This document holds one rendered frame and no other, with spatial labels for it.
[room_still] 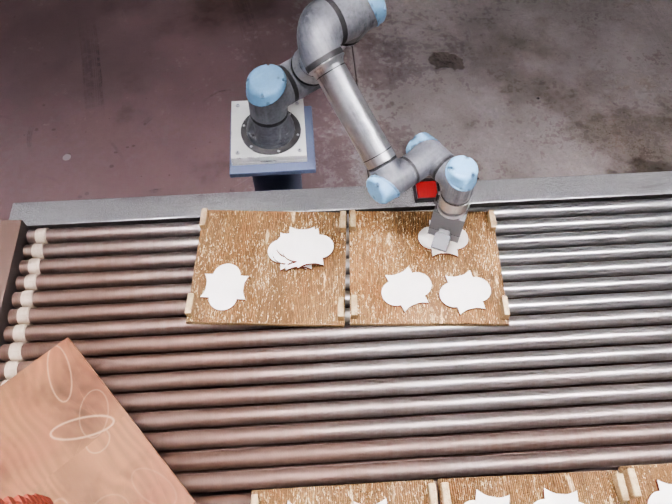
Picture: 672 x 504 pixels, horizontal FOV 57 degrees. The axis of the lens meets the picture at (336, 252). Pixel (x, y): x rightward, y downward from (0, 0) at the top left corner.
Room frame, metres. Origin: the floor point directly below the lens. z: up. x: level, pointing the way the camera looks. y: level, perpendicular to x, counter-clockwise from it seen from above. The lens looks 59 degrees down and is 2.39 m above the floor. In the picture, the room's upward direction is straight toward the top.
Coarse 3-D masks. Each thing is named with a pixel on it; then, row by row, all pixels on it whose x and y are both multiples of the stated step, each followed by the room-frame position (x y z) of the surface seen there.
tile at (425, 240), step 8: (424, 232) 0.91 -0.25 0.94; (464, 232) 0.91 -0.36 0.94; (424, 240) 0.89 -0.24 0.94; (432, 240) 0.89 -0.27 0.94; (464, 240) 0.89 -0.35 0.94; (424, 248) 0.87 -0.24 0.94; (432, 248) 0.86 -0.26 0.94; (448, 248) 0.86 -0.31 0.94; (456, 248) 0.86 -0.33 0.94; (432, 256) 0.84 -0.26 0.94; (456, 256) 0.84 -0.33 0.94
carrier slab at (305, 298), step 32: (224, 224) 0.95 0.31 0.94; (256, 224) 0.95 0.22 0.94; (288, 224) 0.95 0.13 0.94; (320, 224) 0.95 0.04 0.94; (224, 256) 0.84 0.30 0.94; (256, 256) 0.84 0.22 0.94; (192, 288) 0.74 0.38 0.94; (256, 288) 0.74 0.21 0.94; (288, 288) 0.74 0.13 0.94; (320, 288) 0.74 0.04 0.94; (192, 320) 0.65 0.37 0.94; (224, 320) 0.65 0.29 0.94; (256, 320) 0.65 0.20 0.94; (288, 320) 0.65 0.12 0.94; (320, 320) 0.65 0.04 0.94
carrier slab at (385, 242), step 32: (384, 224) 0.95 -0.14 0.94; (416, 224) 0.95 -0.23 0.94; (480, 224) 0.95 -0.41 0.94; (352, 256) 0.84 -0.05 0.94; (384, 256) 0.84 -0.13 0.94; (416, 256) 0.84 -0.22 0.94; (448, 256) 0.84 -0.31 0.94; (480, 256) 0.84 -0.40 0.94; (352, 288) 0.74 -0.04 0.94; (352, 320) 0.65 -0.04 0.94; (384, 320) 0.65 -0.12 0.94; (416, 320) 0.65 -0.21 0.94; (448, 320) 0.65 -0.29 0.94; (480, 320) 0.65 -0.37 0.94
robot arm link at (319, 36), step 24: (312, 24) 1.13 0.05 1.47; (336, 24) 1.13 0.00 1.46; (312, 48) 1.09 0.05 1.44; (336, 48) 1.10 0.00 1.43; (312, 72) 1.06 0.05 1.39; (336, 72) 1.05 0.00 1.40; (336, 96) 1.02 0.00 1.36; (360, 96) 1.03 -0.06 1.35; (360, 120) 0.98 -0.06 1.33; (360, 144) 0.94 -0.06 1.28; (384, 144) 0.94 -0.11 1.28; (384, 168) 0.90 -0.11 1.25; (408, 168) 0.91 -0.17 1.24; (384, 192) 0.85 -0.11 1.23
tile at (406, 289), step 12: (396, 276) 0.77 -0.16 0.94; (408, 276) 0.77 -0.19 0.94; (420, 276) 0.77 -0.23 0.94; (384, 288) 0.74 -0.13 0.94; (396, 288) 0.74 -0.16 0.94; (408, 288) 0.74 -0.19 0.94; (420, 288) 0.74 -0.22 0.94; (384, 300) 0.70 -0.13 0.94; (396, 300) 0.70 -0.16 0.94; (408, 300) 0.70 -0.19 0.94; (420, 300) 0.70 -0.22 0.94
